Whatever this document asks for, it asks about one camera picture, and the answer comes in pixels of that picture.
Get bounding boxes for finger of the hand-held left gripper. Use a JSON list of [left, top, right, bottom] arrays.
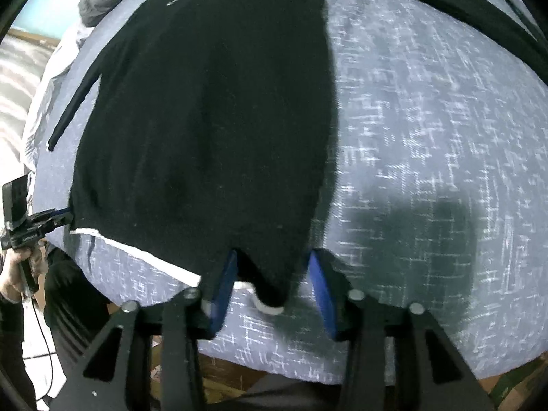
[[40, 207, 74, 233]]

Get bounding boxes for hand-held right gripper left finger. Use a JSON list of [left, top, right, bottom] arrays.
[[55, 248, 239, 411]]

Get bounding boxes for beige striped curtain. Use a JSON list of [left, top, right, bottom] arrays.
[[0, 30, 56, 159]]

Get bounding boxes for person's left forearm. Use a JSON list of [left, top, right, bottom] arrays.
[[0, 291, 39, 411]]

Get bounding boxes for black cable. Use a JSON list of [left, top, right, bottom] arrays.
[[26, 295, 54, 399]]

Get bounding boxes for black sweater with white trim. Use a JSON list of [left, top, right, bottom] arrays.
[[48, 0, 546, 315]]

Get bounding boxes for folded grey and white bedding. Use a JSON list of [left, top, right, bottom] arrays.
[[496, 0, 541, 30]]

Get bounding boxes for person's left hand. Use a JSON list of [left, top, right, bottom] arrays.
[[0, 242, 47, 306]]

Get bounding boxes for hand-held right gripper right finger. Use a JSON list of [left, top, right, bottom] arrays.
[[309, 248, 493, 411]]

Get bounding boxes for person's black clothing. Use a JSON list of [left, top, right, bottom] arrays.
[[43, 244, 114, 364]]

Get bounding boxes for green cardboard box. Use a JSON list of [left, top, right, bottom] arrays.
[[488, 364, 541, 411]]

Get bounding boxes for blue patterned bed cover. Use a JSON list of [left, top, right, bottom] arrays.
[[32, 0, 548, 386]]

